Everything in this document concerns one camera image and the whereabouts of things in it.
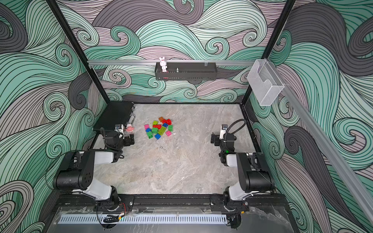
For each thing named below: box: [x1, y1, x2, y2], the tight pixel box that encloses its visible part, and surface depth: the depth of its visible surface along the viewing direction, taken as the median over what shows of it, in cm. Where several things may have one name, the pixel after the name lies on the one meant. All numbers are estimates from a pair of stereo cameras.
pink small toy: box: [125, 125, 135, 133], surface depth 104 cm
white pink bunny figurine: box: [159, 56, 168, 73], surface depth 91 cm
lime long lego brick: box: [158, 126, 167, 136], surface depth 103 cm
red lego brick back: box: [161, 118, 172, 126], surface depth 108 cm
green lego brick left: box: [146, 131, 153, 139], surface depth 102 cm
